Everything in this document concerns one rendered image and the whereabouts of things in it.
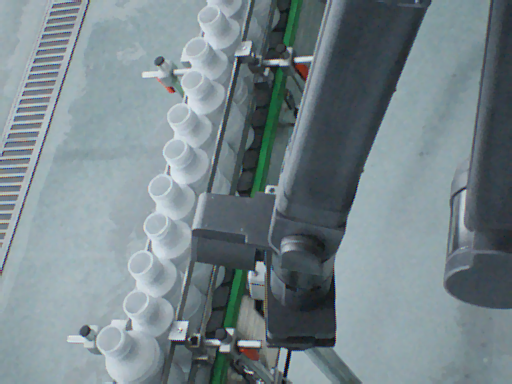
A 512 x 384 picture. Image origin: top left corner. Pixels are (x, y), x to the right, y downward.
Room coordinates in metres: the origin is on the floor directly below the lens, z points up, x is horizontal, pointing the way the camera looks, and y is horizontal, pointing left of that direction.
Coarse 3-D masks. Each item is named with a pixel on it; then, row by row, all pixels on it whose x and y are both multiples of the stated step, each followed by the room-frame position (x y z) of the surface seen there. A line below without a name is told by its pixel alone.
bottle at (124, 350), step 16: (112, 336) 0.78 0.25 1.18; (128, 336) 0.76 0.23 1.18; (144, 336) 0.77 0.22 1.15; (112, 352) 0.75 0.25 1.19; (128, 352) 0.75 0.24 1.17; (144, 352) 0.75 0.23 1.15; (160, 352) 0.75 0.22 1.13; (112, 368) 0.75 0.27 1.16; (128, 368) 0.74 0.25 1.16; (144, 368) 0.73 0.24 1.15; (160, 368) 0.74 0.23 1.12; (176, 368) 0.76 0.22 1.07
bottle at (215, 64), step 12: (192, 48) 1.13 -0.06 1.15; (204, 48) 1.12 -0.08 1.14; (192, 60) 1.10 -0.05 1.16; (204, 60) 1.09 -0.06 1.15; (216, 60) 1.10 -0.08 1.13; (228, 60) 1.10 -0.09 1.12; (204, 72) 1.09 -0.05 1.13; (216, 72) 1.09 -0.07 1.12; (228, 72) 1.09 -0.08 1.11; (228, 84) 1.08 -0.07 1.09; (240, 84) 1.09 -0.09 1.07; (240, 96) 1.08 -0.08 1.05; (240, 108) 1.08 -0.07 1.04
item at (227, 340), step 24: (240, 48) 1.10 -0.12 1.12; (288, 48) 1.07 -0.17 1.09; (144, 72) 1.23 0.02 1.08; (168, 72) 1.19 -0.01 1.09; (264, 72) 1.09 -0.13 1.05; (288, 72) 1.05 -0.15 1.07; (288, 96) 1.10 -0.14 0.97; (72, 336) 0.89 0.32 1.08; (96, 336) 0.86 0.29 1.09; (192, 336) 0.76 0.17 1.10; (216, 336) 0.73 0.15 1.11; (240, 336) 0.73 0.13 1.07; (240, 360) 0.72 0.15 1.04
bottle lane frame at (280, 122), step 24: (312, 0) 1.26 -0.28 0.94; (288, 24) 1.20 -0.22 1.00; (312, 24) 1.23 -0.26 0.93; (312, 48) 1.21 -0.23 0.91; (288, 120) 1.08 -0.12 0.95; (264, 144) 1.03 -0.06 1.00; (288, 144) 1.05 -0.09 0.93; (264, 168) 0.99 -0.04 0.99; (240, 192) 0.99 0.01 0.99; (264, 192) 0.97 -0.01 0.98; (240, 288) 0.85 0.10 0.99; (240, 312) 0.82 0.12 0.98; (264, 336) 0.82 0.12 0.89; (216, 360) 0.77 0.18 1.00; (264, 360) 0.80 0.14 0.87
